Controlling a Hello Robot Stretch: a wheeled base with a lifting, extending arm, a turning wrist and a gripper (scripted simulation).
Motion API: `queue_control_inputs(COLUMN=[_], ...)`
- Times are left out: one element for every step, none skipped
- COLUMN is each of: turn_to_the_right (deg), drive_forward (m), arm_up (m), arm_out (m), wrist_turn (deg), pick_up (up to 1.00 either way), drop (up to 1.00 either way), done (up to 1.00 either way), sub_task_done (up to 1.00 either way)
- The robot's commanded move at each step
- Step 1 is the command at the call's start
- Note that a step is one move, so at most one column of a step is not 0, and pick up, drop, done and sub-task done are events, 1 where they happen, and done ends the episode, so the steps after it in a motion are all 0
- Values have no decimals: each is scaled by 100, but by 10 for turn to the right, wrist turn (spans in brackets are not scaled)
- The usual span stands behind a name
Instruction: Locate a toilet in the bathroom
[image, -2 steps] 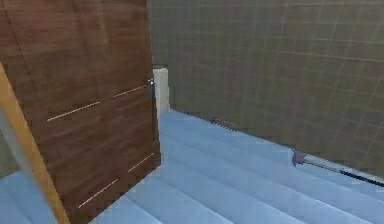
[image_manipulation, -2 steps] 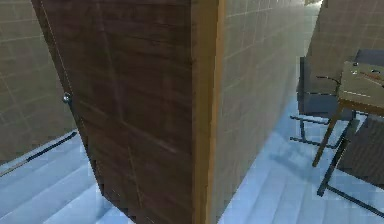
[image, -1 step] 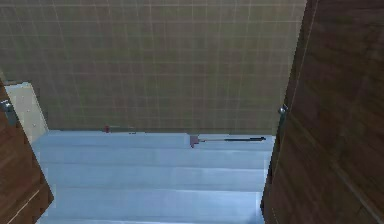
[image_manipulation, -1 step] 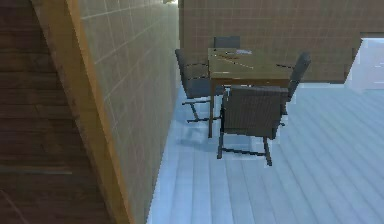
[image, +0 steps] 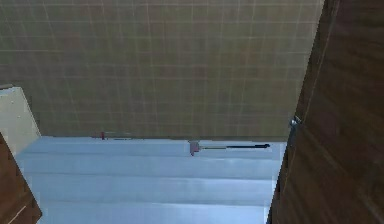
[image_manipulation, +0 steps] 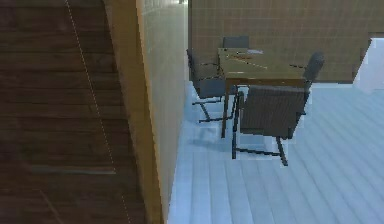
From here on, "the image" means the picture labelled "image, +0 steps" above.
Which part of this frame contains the brown wooden room door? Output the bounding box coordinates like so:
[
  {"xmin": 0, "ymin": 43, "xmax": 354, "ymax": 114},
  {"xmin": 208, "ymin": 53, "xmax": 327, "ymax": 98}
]
[{"xmin": 266, "ymin": 0, "xmax": 384, "ymax": 224}]

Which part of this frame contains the small red handled tool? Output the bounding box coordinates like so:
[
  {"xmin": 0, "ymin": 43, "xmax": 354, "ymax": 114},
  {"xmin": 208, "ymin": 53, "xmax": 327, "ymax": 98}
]
[{"xmin": 91, "ymin": 131, "xmax": 133, "ymax": 141}]

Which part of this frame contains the brown wooden door frame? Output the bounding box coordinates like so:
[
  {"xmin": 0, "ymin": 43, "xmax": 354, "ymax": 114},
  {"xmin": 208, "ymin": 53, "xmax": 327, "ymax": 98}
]
[{"xmin": 0, "ymin": 132, "xmax": 43, "ymax": 224}]

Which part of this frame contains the grey metal door handle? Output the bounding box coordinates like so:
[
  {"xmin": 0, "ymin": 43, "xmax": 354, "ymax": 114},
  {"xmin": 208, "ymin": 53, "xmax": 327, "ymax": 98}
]
[{"xmin": 288, "ymin": 115, "xmax": 303, "ymax": 148}]

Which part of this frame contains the grey brush with black handle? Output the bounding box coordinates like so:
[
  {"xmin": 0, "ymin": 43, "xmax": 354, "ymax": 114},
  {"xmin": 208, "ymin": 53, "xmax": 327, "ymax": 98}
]
[{"xmin": 188, "ymin": 140, "xmax": 271, "ymax": 157}]

